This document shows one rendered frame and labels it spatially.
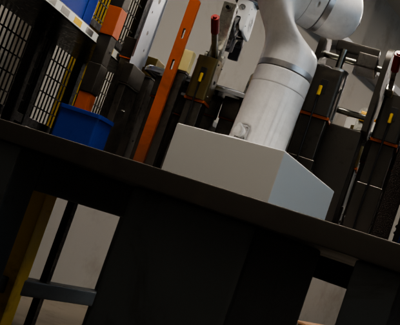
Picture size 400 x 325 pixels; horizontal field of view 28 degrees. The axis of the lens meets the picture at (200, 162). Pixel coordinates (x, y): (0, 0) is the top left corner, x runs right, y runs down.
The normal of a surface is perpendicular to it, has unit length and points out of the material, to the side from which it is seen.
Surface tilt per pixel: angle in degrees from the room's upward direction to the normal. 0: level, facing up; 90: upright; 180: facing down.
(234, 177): 90
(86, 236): 90
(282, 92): 86
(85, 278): 90
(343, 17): 111
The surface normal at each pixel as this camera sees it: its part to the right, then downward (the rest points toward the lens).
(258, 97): -0.44, -0.30
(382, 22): 0.79, 0.23
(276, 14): -0.76, 0.25
